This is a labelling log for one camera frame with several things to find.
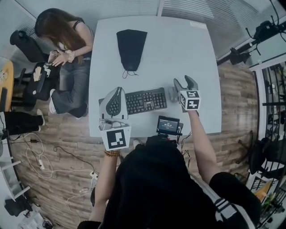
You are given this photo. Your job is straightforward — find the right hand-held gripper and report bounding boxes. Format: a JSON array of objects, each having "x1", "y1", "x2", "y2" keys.
[{"x1": 173, "y1": 75, "x2": 201, "y2": 117}]

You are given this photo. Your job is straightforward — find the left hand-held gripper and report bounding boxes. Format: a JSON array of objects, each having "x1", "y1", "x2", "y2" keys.
[{"x1": 98, "y1": 86, "x2": 132, "y2": 152}]

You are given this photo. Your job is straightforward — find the black keyboard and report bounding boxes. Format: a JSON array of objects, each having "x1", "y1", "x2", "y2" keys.
[{"x1": 98, "y1": 87, "x2": 168, "y2": 117}]

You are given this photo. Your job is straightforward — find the person's right forearm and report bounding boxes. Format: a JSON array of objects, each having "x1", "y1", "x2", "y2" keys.
[{"x1": 187, "y1": 110, "x2": 222, "y2": 185}]

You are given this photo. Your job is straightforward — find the person's left forearm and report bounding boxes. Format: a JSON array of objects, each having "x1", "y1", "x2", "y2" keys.
[{"x1": 88, "y1": 150, "x2": 123, "y2": 222}]

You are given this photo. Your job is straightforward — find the small black monitor screen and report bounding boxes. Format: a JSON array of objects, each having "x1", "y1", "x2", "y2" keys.
[{"x1": 156, "y1": 115, "x2": 184, "y2": 136}]

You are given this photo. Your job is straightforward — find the black bag with white items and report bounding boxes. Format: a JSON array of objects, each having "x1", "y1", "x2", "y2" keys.
[{"x1": 24, "y1": 62, "x2": 60, "y2": 102}]

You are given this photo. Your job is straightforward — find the black metal shelf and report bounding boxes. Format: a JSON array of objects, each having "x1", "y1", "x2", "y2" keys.
[{"x1": 252, "y1": 61, "x2": 286, "y2": 226}]

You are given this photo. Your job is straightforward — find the person's black top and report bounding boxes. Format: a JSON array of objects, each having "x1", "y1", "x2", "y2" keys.
[{"x1": 77, "y1": 136, "x2": 262, "y2": 229}]

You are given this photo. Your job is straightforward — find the yellow round table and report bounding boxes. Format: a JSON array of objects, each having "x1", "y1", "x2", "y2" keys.
[{"x1": 0, "y1": 61, "x2": 14, "y2": 112}]

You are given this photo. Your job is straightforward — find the black floor bag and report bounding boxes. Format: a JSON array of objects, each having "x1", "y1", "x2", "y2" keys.
[{"x1": 4, "y1": 195, "x2": 34, "y2": 218}]

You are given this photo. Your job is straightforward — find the brown bead bracelet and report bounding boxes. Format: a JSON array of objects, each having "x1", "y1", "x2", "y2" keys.
[{"x1": 103, "y1": 149, "x2": 123, "y2": 159}]

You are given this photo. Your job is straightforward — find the black drawstring pouch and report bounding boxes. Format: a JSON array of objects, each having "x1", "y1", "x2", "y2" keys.
[{"x1": 116, "y1": 29, "x2": 148, "y2": 79}]

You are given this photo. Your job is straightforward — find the black monitor cables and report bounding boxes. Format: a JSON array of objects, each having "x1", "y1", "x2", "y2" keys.
[{"x1": 177, "y1": 131, "x2": 193, "y2": 169}]

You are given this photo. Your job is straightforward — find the black floor cable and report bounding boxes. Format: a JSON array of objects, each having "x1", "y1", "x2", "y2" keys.
[{"x1": 52, "y1": 146, "x2": 100, "y2": 173}]

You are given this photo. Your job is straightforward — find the black camera tripod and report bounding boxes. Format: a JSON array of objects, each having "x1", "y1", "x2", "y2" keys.
[{"x1": 217, "y1": 13, "x2": 286, "y2": 66}]

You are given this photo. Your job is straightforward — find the white floor cable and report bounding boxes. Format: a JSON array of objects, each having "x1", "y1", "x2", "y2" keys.
[{"x1": 25, "y1": 146, "x2": 96, "y2": 224}]

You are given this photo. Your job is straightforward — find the white frame furniture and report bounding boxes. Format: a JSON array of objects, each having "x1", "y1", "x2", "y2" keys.
[{"x1": 0, "y1": 134, "x2": 31, "y2": 202}]

